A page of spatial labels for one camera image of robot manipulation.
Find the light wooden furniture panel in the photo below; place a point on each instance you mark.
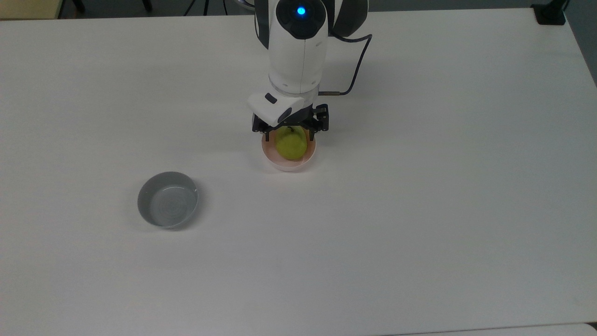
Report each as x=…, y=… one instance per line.
x=28, y=8

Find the black tripod leg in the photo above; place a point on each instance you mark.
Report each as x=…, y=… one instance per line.
x=196, y=7

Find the grey plastic bowl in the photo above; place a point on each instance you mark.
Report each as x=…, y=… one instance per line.
x=168, y=200

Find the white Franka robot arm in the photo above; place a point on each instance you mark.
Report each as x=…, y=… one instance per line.
x=298, y=56

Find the black table clamp mount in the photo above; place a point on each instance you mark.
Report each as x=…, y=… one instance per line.
x=550, y=14

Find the pink plastic bowl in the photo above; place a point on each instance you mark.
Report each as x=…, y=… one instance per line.
x=289, y=165

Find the black chair leg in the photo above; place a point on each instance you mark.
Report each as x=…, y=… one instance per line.
x=79, y=4
x=147, y=4

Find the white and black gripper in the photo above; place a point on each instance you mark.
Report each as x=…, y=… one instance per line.
x=275, y=108

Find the green pear with brown stem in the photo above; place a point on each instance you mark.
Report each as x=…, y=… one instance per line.
x=291, y=143

